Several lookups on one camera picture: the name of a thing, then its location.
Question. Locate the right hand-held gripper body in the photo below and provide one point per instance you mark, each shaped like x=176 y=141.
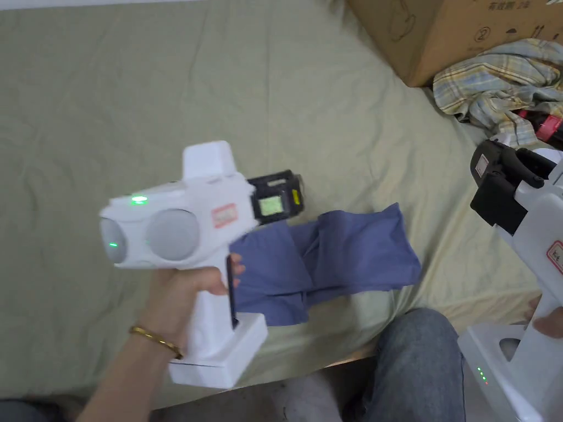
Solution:
x=539 y=228

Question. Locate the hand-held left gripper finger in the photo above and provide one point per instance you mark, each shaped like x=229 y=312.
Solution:
x=281 y=189

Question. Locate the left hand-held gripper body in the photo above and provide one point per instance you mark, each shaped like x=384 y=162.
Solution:
x=206 y=206

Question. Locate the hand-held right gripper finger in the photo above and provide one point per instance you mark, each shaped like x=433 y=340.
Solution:
x=543 y=169
x=497 y=160

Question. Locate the person's left forearm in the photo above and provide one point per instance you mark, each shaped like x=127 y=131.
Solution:
x=123 y=378

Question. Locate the person's right hand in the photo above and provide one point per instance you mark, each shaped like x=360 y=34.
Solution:
x=552 y=323

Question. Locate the person's left hand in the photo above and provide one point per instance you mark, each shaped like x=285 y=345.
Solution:
x=176 y=299

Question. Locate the red and black object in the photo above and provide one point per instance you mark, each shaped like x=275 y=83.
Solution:
x=550 y=125

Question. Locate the plaid cloth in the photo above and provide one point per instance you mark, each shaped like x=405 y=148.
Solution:
x=492 y=83

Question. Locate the blue garment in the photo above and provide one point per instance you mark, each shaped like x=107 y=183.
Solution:
x=352 y=255

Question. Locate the bed with pale green sheet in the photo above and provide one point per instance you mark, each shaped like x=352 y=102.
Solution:
x=132 y=96

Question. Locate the brown cardboard carton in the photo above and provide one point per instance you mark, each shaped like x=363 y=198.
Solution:
x=440 y=39

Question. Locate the person's legs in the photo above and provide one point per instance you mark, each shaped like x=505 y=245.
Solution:
x=418 y=360

